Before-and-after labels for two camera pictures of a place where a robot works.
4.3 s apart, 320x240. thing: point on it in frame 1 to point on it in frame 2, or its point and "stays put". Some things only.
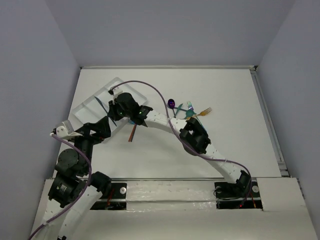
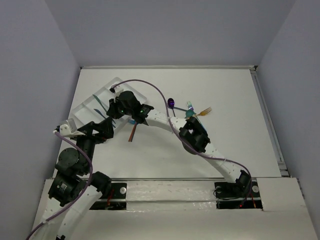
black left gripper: (88, 132) stays put
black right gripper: (112, 113) stays put
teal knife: (102, 105) stays put
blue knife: (178, 109) to (102, 115)
